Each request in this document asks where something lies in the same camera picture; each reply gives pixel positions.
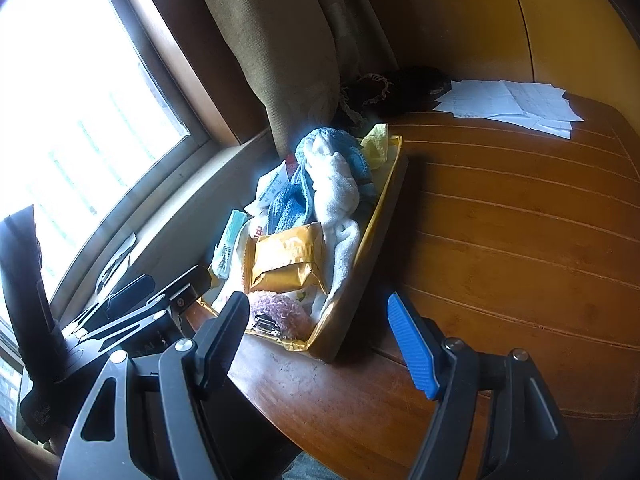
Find green white medicine packet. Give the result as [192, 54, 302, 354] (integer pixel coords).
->
[209, 209, 248, 280]

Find purple fluffy item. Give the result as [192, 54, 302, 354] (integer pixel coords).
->
[248, 292, 314, 340]

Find yellow cardboard box tray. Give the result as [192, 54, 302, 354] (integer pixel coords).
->
[200, 133, 406, 362]

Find gold foil packet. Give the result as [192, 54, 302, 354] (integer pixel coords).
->
[250, 222, 326, 294]

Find blue rolled cloth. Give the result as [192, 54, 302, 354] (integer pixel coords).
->
[266, 127, 378, 234]

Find white towel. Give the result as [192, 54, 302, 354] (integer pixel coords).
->
[295, 129, 360, 302]

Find white plastic bag red text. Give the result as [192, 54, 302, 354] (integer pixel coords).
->
[244, 162, 291, 217]

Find yellow fluffy cloth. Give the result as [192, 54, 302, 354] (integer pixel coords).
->
[360, 122, 390, 170]

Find window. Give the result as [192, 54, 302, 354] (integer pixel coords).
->
[0, 0, 241, 311]

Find white paper sheets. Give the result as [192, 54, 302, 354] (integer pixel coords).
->
[435, 79, 582, 140]

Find beige curtain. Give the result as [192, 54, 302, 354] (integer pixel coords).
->
[204, 0, 397, 156]

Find yellow wooden cabinet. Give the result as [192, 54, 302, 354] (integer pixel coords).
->
[370, 0, 639, 124]

